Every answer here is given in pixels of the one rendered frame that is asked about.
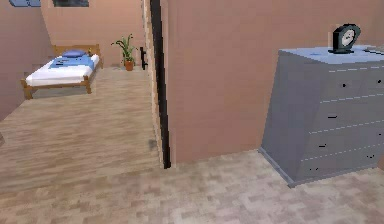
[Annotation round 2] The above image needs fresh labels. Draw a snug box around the open room door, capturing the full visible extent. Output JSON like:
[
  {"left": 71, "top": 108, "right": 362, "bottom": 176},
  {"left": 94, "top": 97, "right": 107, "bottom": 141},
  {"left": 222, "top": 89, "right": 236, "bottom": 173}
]
[{"left": 141, "top": 0, "right": 172, "bottom": 170}]

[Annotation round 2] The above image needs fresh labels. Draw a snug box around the blue framed wall picture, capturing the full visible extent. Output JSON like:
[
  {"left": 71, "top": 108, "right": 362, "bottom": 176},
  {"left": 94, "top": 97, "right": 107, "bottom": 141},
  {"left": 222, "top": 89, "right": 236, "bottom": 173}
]
[{"left": 9, "top": 0, "right": 42, "bottom": 8}]

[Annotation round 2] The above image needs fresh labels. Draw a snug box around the black door handle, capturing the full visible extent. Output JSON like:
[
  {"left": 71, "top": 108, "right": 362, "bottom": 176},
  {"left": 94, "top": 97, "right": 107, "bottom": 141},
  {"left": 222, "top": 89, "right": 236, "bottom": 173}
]
[{"left": 139, "top": 46, "right": 149, "bottom": 71}]

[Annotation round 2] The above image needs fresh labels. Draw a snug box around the wooden bed white mattress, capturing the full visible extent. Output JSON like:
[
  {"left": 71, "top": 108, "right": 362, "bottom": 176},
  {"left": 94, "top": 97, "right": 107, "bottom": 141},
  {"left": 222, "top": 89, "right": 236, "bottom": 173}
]
[{"left": 20, "top": 44, "right": 104, "bottom": 100}]

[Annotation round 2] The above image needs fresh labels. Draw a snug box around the grey chest of drawers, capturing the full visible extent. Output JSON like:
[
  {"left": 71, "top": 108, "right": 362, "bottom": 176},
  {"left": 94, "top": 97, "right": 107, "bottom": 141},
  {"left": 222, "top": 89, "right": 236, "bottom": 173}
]
[{"left": 258, "top": 44, "right": 384, "bottom": 188}]

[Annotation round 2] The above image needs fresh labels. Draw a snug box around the green potted house plant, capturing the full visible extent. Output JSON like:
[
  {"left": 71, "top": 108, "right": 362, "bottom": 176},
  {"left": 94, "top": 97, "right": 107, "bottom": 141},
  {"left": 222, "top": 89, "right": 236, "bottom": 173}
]
[{"left": 111, "top": 33, "right": 138, "bottom": 72}]

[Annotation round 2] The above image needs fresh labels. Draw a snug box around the black table clock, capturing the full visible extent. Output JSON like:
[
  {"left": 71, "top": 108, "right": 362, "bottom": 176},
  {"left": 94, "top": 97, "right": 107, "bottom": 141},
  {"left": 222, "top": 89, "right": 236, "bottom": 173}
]
[{"left": 327, "top": 23, "right": 362, "bottom": 55}]

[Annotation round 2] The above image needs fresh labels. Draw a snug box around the blue bed blanket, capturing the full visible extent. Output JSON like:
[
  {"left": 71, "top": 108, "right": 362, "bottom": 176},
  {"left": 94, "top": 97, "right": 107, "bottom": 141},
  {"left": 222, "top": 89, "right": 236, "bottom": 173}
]
[{"left": 48, "top": 54, "right": 96, "bottom": 71}]

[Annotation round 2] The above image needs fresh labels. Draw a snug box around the blue pillow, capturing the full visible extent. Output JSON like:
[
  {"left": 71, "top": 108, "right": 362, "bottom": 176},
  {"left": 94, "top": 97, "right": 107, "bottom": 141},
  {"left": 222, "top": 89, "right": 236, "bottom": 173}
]
[{"left": 61, "top": 49, "right": 88, "bottom": 59}]

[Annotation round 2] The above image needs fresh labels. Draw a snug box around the dark framed window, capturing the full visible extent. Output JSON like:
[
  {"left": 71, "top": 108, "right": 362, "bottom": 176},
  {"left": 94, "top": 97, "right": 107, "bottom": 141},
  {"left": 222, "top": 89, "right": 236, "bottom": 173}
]
[{"left": 51, "top": 0, "right": 90, "bottom": 8}]

